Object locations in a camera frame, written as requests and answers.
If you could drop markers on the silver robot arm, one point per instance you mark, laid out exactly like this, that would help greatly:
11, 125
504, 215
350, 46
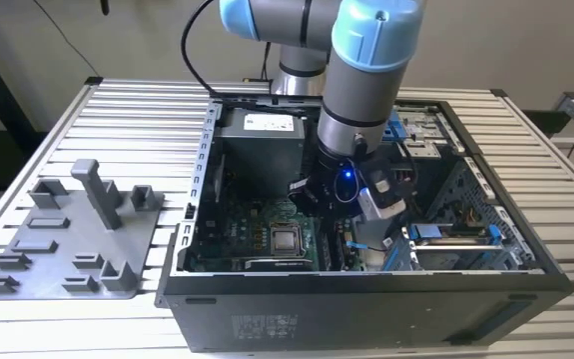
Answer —
361, 93

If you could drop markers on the black graphics card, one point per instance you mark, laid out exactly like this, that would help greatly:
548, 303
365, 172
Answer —
277, 264

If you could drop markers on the blue drive carrier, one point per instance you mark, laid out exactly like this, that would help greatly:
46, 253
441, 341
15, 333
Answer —
395, 131

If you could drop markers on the grey power supply unit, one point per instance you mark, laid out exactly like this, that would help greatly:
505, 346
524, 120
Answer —
262, 161

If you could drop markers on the hard disk in blue carrier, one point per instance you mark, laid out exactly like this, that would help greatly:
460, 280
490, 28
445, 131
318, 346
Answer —
424, 232

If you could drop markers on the black PC case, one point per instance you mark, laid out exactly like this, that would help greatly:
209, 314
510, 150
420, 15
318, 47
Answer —
317, 318

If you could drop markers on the black box behind table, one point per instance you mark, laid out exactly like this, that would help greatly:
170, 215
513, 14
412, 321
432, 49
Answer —
546, 121

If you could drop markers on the silver CPU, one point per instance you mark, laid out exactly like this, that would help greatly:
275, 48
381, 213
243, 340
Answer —
286, 243

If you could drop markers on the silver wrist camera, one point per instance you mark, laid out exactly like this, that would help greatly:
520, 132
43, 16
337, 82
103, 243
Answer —
381, 202

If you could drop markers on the grey parts rack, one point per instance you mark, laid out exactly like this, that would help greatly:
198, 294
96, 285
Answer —
67, 243

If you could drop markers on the black wall antenna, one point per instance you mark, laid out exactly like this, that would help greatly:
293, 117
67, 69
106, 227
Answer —
104, 7

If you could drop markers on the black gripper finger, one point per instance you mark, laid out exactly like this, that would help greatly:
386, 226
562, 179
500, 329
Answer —
303, 194

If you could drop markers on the green motherboard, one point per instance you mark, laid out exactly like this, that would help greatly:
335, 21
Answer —
246, 224

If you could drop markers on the grey metal drive cage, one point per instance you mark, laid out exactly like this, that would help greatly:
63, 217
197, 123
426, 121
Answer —
429, 149

